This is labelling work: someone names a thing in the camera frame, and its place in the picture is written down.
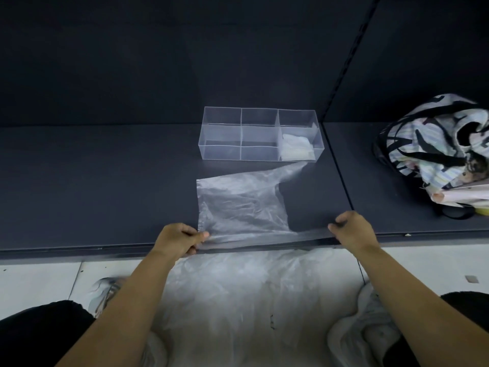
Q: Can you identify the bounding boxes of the person's right grey shoe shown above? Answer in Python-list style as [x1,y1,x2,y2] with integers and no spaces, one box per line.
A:
[327,281,402,367]

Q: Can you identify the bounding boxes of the person's left grey shoe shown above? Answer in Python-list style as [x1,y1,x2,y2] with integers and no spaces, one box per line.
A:
[89,277,131,319]

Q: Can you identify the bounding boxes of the person's right hand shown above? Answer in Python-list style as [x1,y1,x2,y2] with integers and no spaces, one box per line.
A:
[328,211,381,256]

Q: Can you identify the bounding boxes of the pile of plastic bags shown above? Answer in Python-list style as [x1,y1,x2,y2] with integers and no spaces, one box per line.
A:
[141,248,368,367]

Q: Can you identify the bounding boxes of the black trousers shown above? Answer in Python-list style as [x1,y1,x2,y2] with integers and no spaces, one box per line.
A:
[0,291,489,367]

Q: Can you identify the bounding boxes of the person's left hand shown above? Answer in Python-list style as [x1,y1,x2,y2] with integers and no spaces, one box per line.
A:
[152,223,210,265]

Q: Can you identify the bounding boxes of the pink white folder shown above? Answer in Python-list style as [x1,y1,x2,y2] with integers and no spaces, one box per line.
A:
[429,178,489,207]

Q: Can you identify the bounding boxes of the clear three-compartment plastic box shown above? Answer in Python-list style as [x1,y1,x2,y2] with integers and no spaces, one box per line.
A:
[198,106,325,163]

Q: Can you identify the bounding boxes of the small brown plush toy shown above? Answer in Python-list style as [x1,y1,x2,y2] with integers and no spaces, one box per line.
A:
[459,150,488,177]

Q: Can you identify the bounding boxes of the person's right forearm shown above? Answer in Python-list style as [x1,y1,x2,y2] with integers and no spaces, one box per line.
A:
[357,244,489,367]

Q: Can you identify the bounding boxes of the person's grey shoe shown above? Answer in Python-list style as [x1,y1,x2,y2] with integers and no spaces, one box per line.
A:
[89,277,131,319]
[327,281,402,367]

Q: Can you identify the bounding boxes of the black white striped tote bag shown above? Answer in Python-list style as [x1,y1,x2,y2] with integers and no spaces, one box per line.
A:
[373,93,489,220]

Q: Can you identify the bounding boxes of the person's left forearm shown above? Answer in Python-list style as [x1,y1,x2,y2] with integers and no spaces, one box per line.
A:
[55,248,180,367]

